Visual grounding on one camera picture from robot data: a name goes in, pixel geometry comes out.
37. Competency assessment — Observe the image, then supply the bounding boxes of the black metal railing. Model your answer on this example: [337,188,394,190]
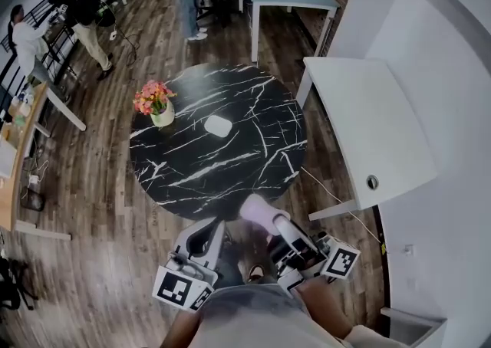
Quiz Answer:
[0,0,80,89]

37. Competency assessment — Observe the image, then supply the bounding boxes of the white soap dish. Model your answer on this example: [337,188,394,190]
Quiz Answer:
[203,114,233,139]

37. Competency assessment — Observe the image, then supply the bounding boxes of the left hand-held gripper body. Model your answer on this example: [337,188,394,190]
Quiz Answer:
[152,251,219,314]

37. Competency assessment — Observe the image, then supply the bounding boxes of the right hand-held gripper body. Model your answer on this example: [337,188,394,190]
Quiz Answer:
[269,234,362,294]

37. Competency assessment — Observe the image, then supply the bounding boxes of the person's grey shirt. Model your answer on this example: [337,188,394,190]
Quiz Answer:
[197,282,314,348]

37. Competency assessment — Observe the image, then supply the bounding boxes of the black floor basket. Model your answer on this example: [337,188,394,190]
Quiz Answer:
[18,188,47,213]

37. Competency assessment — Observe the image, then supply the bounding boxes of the pink flowers in white pot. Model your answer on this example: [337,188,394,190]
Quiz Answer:
[132,78,179,128]

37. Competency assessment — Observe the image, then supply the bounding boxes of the person's shoe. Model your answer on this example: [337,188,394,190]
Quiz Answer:
[246,263,266,284]

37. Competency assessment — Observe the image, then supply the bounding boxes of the person's left forearm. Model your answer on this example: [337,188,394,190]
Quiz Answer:
[160,310,206,348]

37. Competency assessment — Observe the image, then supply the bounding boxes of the white floor cable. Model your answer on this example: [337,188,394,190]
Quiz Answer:
[300,166,386,248]

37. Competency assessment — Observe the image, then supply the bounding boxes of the wooden desk with white legs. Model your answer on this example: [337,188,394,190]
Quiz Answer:
[0,80,87,242]

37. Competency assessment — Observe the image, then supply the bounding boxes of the person's right forearm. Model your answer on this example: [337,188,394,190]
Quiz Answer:
[294,276,354,341]

